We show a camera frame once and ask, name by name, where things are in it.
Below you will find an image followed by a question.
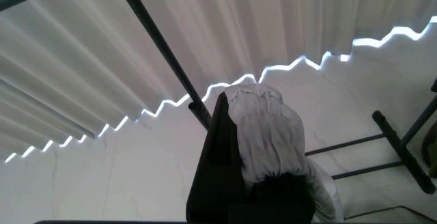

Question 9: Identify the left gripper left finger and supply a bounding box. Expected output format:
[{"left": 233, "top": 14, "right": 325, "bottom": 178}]
[{"left": 186, "top": 92, "right": 252, "bottom": 223}]

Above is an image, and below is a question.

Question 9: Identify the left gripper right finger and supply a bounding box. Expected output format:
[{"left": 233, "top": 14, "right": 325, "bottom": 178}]
[{"left": 251, "top": 172, "right": 315, "bottom": 223}]

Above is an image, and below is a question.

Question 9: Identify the pale grey garment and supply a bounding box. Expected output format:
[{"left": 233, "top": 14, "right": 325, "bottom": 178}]
[{"left": 223, "top": 83, "right": 344, "bottom": 224}]

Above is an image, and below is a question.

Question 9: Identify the black clothes rack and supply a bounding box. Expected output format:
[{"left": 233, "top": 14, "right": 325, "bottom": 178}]
[{"left": 0, "top": 0, "right": 437, "bottom": 195}]

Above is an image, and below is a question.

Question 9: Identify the white curtain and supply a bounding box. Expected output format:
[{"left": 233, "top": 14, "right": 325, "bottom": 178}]
[{"left": 0, "top": 0, "right": 437, "bottom": 163}]

